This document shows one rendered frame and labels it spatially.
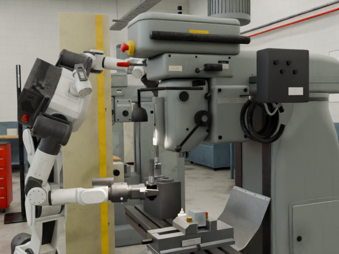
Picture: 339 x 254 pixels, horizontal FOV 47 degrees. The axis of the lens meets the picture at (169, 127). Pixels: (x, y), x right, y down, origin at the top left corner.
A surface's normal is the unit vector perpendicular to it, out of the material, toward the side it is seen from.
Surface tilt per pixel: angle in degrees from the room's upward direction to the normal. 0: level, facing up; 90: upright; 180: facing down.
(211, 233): 90
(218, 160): 90
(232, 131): 90
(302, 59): 90
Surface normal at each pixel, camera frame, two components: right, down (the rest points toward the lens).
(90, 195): 0.11, 0.07
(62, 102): 0.53, -0.51
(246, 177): -0.93, 0.04
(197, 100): 0.37, 0.04
